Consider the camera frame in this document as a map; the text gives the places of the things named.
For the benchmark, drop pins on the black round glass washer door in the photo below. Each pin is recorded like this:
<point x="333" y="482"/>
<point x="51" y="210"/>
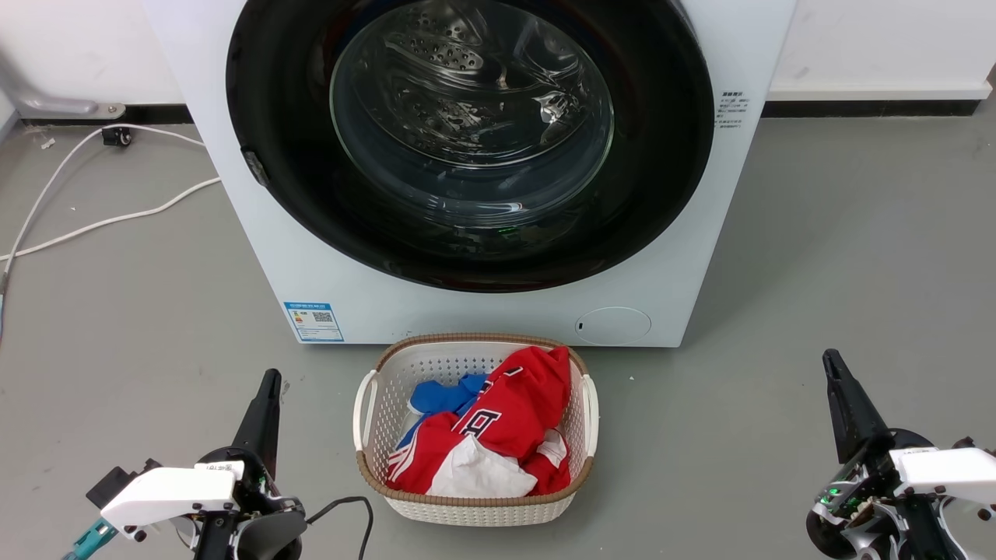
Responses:
<point x="311" y="194"/>

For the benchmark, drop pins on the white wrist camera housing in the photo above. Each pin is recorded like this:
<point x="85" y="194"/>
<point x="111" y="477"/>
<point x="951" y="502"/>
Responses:
<point x="167" y="491"/>
<point x="945" y="470"/>

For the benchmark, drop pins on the blue garment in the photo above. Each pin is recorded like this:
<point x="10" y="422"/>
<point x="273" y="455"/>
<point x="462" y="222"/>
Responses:
<point x="440" y="397"/>

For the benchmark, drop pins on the white front-load washing machine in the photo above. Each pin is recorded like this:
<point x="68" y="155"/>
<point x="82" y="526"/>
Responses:
<point x="482" y="315"/>

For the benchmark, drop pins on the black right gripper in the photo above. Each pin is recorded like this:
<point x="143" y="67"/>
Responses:
<point x="864" y="498"/>

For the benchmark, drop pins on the white woven laundry basket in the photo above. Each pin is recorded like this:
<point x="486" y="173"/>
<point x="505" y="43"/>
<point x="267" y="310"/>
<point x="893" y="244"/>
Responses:
<point x="389" y="389"/>

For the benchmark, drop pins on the white garment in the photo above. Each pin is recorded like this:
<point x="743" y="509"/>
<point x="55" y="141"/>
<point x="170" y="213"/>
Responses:
<point x="478" y="474"/>

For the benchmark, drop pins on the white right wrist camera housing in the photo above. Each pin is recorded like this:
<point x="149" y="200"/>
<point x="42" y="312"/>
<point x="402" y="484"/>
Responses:
<point x="945" y="470"/>

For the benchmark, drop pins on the blue energy label sticker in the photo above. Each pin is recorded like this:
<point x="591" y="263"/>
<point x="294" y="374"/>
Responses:
<point x="313" y="321"/>

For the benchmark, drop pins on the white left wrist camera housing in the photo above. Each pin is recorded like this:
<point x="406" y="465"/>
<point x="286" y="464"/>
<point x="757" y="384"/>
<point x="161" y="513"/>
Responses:
<point x="167" y="491"/>

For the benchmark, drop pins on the grey wall pipe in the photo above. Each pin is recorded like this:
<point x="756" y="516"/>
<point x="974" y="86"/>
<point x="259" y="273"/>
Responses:
<point x="54" y="103"/>

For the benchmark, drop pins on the black left wrist block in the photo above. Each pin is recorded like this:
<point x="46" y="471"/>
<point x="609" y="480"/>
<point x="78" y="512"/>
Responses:
<point x="120" y="482"/>

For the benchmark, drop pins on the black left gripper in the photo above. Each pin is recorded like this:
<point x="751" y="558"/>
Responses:
<point x="257" y="498"/>

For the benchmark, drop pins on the round white filter cover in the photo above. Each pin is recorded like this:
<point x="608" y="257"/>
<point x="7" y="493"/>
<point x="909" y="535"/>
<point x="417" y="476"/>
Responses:
<point x="613" y="325"/>

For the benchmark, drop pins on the red white sports jersey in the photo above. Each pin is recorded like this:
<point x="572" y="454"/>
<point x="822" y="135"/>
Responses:
<point x="521" y="404"/>

